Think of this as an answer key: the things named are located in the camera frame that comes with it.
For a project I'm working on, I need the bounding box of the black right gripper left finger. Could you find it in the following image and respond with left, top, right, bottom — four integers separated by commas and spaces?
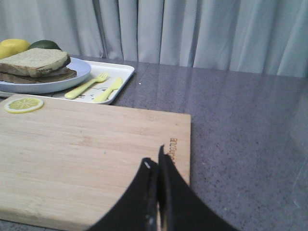
88, 158, 158, 231

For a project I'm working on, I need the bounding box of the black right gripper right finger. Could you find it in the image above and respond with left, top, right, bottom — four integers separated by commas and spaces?
158, 146, 236, 231

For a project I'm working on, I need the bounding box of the light blue plate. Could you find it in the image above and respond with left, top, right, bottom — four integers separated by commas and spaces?
0, 57, 92, 94

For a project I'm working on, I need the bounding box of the bread slice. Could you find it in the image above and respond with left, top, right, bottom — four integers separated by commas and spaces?
0, 67, 77, 84
0, 48, 71, 77

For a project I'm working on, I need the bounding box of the white serving tray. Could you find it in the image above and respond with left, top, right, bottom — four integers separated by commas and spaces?
0, 58, 135, 104

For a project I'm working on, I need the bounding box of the wooden cutting board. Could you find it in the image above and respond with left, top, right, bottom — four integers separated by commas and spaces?
0, 97, 191, 231

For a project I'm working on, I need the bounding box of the lemon slice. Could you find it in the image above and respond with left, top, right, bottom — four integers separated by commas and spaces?
4, 98, 44, 114

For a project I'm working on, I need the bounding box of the green lime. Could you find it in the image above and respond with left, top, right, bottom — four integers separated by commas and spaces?
28, 40, 61, 50

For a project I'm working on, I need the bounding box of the white curtain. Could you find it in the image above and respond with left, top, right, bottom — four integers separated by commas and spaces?
0, 0, 308, 77

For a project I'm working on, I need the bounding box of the rear yellow lemon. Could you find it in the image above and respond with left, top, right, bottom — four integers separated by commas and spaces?
0, 38, 30, 59

